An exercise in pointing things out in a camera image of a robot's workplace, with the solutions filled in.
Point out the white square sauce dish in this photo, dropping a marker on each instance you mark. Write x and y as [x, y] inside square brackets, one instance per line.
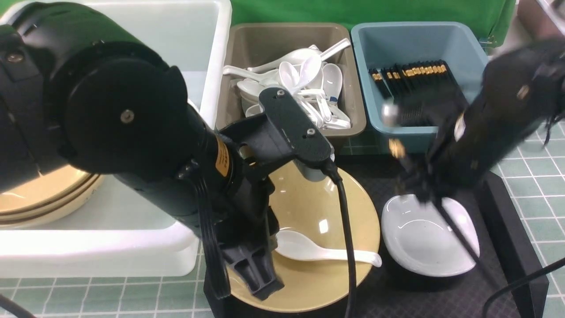
[418, 238]

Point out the black chopstick gold band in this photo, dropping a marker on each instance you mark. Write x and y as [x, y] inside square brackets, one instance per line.
[459, 238]

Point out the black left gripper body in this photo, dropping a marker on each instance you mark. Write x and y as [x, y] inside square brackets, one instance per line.
[260, 145]

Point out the white plastic tub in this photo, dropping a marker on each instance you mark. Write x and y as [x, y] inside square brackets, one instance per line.
[119, 241]

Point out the blue plastic bin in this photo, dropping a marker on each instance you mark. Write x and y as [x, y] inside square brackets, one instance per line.
[382, 45]

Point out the yellow noodle bowl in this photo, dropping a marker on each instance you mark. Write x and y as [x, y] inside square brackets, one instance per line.
[312, 208]

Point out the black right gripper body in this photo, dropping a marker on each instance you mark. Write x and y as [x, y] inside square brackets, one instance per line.
[440, 159]

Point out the pink plastic bin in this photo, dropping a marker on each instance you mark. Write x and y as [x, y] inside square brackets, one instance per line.
[542, 19]

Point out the pile of white spoons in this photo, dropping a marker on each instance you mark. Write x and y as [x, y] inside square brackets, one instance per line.
[305, 73]

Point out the green checkered table mat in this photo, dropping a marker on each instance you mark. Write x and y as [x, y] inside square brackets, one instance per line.
[533, 177]

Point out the green cloth backdrop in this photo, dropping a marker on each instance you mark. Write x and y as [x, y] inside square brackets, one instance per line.
[488, 19]

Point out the brown plastic bin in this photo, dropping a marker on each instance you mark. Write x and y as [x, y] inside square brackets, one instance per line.
[253, 44]

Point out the white soup spoon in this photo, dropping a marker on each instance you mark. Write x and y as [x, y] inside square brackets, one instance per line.
[297, 246]

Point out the stack of yellow bowls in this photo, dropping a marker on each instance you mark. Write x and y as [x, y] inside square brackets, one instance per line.
[47, 198]

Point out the bundle of black chopsticks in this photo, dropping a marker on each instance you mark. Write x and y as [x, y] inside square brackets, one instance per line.
[418, 94]

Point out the black plastic serving tray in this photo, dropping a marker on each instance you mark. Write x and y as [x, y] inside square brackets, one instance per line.
[392, 292]

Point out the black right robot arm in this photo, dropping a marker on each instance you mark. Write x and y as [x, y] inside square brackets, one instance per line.
[521, 90]

